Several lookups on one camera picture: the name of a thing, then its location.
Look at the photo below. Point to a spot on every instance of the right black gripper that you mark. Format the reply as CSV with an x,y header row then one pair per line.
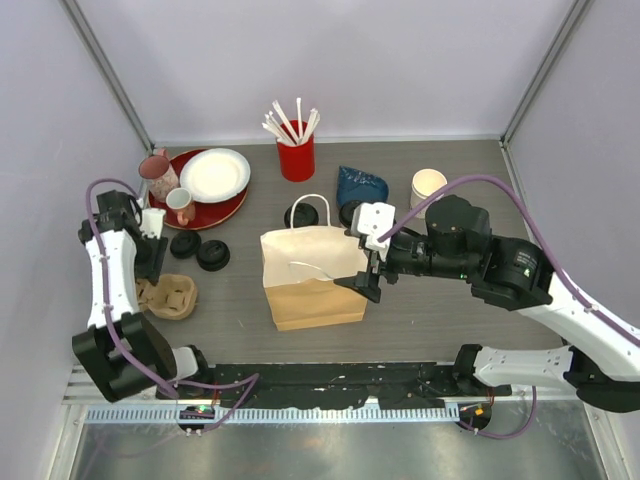
x,y
364,282

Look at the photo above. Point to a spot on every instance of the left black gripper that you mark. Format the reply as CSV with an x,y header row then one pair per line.
x,y
150,269

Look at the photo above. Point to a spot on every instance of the single black lid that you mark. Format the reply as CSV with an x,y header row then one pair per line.
x,y
185,244

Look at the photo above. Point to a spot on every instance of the beige pulp cup carrier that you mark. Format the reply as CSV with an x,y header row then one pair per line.
x,y
173,297

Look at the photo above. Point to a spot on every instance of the stack of black lids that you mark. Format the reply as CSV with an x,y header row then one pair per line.
x,y
213,255

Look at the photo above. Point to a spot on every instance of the brown paper bag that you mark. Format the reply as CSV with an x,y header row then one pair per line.
x,y
300,267

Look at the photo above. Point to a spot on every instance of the stack of paper cups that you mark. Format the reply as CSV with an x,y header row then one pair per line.
x,y
424,183

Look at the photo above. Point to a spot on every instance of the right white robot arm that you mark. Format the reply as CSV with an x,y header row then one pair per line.
x,y
599,362

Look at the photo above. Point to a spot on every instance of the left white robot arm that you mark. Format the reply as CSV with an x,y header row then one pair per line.
x,y
121,351

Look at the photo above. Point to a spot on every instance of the pink floral pitcher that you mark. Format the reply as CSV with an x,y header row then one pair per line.
x,y
159,174

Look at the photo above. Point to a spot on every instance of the blue leaf-shaped dish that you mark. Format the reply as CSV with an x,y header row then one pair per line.
x,y
357,185

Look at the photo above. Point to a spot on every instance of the white paper plate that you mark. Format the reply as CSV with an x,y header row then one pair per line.
x,y
215,175

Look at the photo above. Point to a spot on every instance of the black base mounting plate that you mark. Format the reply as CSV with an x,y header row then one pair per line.
x,y
333,386

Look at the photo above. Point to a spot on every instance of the red cylindrical straw holder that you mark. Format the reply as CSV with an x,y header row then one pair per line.
x,y
297,163

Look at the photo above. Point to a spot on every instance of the bundle of wrapped straws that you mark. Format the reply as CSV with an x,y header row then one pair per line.
x,y
291,131

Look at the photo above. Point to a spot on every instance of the small pink-handled mug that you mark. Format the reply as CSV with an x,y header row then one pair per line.
x,y
181,203

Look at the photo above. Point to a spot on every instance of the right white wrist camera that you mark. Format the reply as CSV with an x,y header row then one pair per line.
x,y
369,222

